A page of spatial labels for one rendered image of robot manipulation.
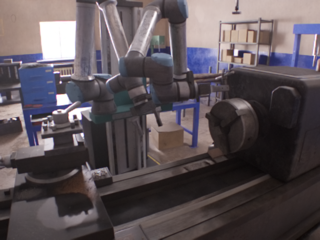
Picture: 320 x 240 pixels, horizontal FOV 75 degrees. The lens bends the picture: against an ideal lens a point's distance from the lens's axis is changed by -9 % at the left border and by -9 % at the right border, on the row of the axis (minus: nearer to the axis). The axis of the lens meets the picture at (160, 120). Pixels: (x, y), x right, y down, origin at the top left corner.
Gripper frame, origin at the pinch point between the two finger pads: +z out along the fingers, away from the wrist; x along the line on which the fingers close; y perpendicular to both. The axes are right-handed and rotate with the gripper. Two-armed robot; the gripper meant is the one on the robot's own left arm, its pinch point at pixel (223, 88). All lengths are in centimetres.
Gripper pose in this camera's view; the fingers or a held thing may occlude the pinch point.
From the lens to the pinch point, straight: 111.0
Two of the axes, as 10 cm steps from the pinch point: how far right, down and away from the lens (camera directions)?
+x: 1.0, 0.3, -9.9
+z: 9.9, -1.0, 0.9
